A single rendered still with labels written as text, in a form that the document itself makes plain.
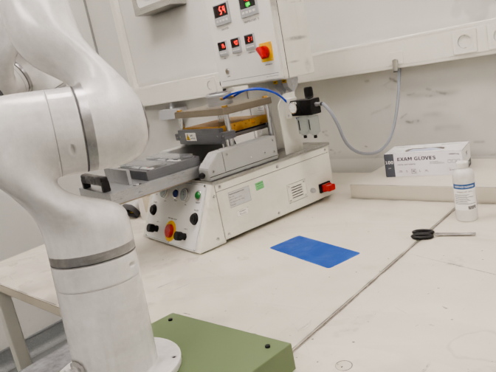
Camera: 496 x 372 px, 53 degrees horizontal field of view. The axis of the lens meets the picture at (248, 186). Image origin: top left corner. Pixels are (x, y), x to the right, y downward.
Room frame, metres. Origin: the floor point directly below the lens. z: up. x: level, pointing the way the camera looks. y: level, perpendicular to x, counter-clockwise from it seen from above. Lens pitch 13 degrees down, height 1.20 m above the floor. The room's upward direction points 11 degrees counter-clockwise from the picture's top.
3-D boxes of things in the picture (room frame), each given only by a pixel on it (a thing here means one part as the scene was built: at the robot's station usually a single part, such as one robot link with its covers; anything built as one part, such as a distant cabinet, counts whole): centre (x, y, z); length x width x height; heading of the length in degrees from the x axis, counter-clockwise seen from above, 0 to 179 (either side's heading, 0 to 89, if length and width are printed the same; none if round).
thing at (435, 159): (1.50, -0.56, 0.83); 0.23 x 0.12 x 0.07; 55
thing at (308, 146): (1.58, 0.01, 0.93); 0.46 x 0.35 x 0.01; 126
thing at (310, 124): (1.46, -0.20, 1.05); 0.15 x 0.05 x 0.15; 36
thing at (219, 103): (1.56, 0.00, 1.08); 0.31 x 0.24 x 0.13; 36
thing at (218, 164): (1.40, 0.02, 0.96); 0.26 x 0.05 x 0.07; 126
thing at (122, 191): (1.38, 0.28, 0.97); 0.30 x 0.22 x 0.08; 126
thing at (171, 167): (1.41, 0.24, 0.98); 0.20 x 0.17 x 0.03; 36
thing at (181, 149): (1.63, 0.17, 0.96); 0.25 x 0.05 x 0.07; 126
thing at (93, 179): (1.30, 0.39, 0.99); 0.15 x 0.02 x 0.04; 36
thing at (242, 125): (1.55, 0.03, 1.07); 0.22 x 0.17 x 0.10; 36
